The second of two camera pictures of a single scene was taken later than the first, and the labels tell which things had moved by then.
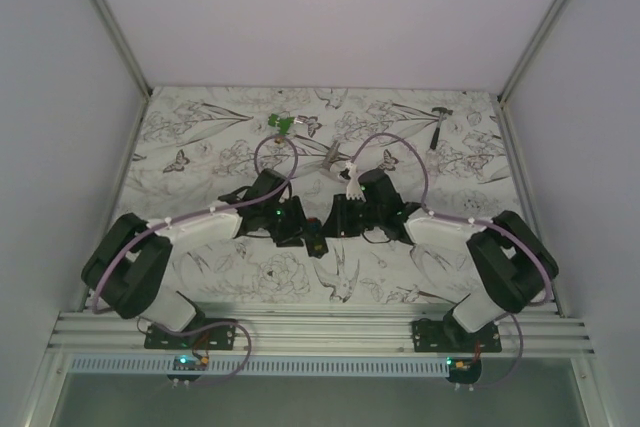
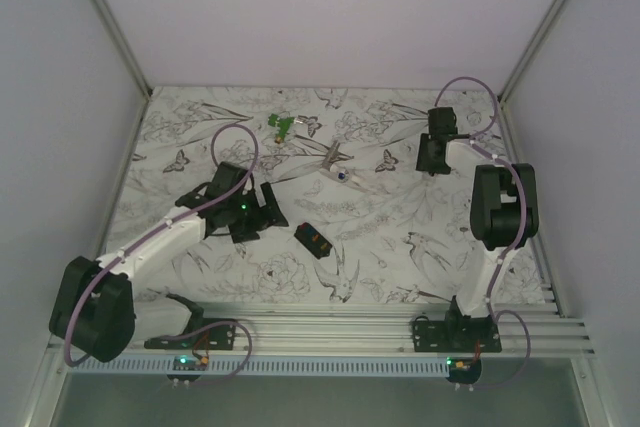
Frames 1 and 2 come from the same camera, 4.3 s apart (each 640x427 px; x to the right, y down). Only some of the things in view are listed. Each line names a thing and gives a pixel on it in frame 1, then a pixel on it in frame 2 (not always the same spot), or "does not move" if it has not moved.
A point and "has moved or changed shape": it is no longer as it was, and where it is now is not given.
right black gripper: x=338 y=221 → x=423 y=164
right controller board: x=463 y=370 does not move
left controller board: x=184 y=362 does not move
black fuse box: x=315 y=237 has moved or changed shape
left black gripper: x=294 y=207 → x=265 y=216
